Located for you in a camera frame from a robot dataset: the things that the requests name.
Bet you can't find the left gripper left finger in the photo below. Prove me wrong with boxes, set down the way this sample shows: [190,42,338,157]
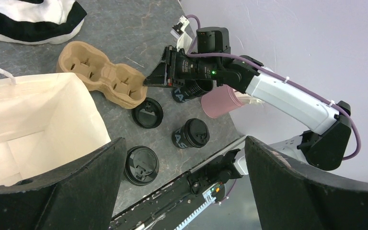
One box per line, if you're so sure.
[0,138,127,230]

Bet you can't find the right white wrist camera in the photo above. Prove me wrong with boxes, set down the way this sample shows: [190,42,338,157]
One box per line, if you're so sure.
[171,16,193,53]

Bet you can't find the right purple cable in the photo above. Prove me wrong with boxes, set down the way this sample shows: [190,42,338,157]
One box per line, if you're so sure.
[185,14,361,161]

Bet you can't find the black white striped cloth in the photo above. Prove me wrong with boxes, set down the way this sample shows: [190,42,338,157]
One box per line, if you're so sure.
[0,0,87,45]

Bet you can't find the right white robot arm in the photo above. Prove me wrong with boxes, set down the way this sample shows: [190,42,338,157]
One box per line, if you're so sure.
[143,27,354,171]

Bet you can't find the white wrapped straws bundle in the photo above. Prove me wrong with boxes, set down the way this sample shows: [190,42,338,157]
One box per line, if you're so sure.
[238,96,265,104]

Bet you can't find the black coffee cup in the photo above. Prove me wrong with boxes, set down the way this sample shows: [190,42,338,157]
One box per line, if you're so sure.
[172,126,190,149]
[171,80,214,103]

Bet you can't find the brown paper bag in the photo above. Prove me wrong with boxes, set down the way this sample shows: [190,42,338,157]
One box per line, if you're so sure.
[0,69,110,186]

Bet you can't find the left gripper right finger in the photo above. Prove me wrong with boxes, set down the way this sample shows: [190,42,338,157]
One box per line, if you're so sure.
[245,136,368,230]

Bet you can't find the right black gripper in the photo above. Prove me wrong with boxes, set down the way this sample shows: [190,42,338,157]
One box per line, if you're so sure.
[143,46,203,88]

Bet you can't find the brown cardboard cup carrier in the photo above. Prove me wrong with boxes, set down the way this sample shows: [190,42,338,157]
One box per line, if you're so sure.
[56,41,148,109]

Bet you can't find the pink straw holder cup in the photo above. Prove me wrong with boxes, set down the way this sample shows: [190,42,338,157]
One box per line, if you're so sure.
[201,85,245,118]

